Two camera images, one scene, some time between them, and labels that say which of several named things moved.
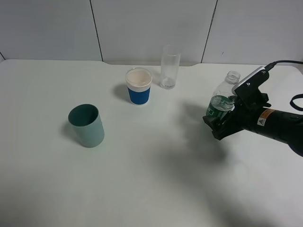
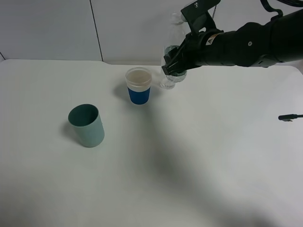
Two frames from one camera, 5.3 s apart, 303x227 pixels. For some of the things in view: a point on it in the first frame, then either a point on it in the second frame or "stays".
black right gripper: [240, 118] → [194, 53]
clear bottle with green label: [223, 100] → [177, 32]
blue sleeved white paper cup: [138, 81] stays
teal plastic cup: [88, 125] stays
